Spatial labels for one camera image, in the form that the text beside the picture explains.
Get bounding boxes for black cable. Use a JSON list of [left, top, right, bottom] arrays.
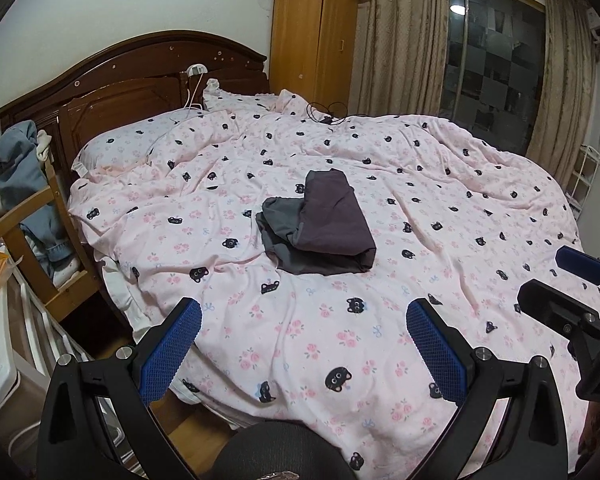
[[307, 101, 351, 123]]

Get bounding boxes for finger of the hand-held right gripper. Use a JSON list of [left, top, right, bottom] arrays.
[[555, 246, 600, 286], [514, 278, 600, 346]]

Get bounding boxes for dark wooden headboard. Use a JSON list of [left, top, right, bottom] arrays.
[[0, 30, 270, 186]]

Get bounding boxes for light wooden chair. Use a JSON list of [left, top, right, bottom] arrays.
[[0, 160, 106, 321]]

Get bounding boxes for pink cat print duvet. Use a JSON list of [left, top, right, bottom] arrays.
[[67, 79, 600, 480]]

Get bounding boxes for beige curtain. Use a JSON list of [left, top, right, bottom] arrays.
[[525, 0, 598, 191], [330, 0, 451, 118]]

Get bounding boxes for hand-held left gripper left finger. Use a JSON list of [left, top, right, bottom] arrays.
[[37, 296, 203, 480]]

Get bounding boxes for white charger cable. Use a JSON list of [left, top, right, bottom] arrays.
[[182, 73, 203, 111]]

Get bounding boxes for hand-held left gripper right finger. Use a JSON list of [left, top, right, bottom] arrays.
[[405, 297, 571, 480]]

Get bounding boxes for dark window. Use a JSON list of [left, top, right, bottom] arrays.
[[440, 0, 546, 148]]

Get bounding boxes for wooden wardrobe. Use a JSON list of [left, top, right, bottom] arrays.
[[270, 0, 359, 116]]

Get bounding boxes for blue jeans on chair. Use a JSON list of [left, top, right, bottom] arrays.
[[0, 120, 76, 281]]

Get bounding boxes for purple grey hooded jacket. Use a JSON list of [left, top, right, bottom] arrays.
[[255, 169, 377, 276]]

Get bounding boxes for white plastic storage drawers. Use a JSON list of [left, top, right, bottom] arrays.
[[0, 255, 131, 466]]

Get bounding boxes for cat print pillow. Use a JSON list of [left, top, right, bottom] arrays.
[[71, 117, 181, 178]]

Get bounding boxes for white shelf rack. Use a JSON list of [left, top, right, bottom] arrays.
[[565, 144, 600, 221]]

